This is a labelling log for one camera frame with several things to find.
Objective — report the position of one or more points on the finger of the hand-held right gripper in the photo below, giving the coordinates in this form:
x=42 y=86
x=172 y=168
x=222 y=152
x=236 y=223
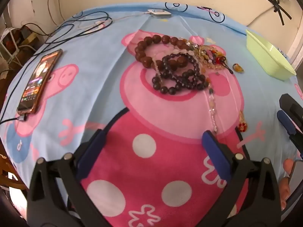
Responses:
x=285 y=121
x=290 y=104

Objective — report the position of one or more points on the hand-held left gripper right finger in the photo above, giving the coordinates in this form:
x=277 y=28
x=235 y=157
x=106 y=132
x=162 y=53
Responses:
x=216 y=156

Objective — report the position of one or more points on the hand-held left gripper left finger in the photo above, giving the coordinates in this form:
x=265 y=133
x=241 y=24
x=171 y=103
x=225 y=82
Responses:
x=88 y=156

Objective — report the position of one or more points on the red and gold pendant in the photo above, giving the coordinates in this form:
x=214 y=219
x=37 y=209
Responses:
x=242 y=124

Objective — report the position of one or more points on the light green plastic basin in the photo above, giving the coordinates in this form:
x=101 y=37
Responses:
x=267 y=56

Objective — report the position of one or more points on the amber pendant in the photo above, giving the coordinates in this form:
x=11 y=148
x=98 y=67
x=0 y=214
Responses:
x=238 y=68

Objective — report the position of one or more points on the person's right hand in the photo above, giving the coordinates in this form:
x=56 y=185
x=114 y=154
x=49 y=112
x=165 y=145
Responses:
x=285 y=191

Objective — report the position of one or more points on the wooden chair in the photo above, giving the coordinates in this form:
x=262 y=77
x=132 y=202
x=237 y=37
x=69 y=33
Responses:
x=10 y=172

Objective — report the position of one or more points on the smartphone with lit screen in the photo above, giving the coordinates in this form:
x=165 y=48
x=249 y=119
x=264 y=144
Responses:
x=37 y=80

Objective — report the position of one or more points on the large black tape cross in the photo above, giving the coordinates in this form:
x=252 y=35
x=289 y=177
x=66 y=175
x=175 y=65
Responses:
x=277 y=4

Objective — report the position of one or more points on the white charger box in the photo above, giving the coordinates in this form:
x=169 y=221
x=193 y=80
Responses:
x=159 y=13

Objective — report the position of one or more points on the white door frame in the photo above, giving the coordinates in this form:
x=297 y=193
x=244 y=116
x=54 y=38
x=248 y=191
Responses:
x=297 y=45

